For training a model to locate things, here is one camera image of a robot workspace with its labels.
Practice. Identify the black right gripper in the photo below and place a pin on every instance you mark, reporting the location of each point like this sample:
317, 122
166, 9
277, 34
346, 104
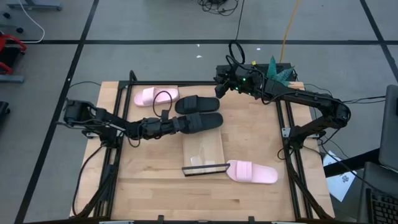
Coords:
248, 82

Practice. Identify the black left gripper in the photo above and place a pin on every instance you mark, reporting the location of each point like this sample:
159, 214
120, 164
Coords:
161, 129

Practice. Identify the black slide sandal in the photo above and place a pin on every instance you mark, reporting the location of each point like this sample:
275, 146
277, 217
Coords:
205, 104
213, 121

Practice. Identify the pink slide sandal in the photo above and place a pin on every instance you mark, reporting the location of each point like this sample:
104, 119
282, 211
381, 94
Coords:
143, 98
261, 174

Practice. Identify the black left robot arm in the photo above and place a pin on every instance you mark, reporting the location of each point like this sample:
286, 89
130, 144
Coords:
105, 119

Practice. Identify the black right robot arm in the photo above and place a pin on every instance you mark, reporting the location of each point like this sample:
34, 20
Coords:
311, 98

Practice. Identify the black electronics box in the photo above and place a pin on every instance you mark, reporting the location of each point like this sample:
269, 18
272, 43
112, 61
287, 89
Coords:
222, 68

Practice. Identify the black desk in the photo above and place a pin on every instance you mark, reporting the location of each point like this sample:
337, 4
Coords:
351, 163

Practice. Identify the white paper sheet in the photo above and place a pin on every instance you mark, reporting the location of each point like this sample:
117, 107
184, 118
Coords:
339, 183

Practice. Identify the grey laptop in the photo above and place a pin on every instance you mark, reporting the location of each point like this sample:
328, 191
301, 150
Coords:
390, 130

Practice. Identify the red cart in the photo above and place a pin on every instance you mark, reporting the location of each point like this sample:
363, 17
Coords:
12, 38

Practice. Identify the black keyboard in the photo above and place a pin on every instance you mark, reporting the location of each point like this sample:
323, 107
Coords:
385, 211

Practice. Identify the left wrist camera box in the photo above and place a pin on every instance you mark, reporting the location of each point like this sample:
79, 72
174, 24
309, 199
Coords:
165, 115

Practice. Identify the black metal table frame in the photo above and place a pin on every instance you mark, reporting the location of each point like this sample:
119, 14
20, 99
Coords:
155, 83

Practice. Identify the silver corner bracket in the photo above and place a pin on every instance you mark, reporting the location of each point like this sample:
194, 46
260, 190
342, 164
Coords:
286, 132

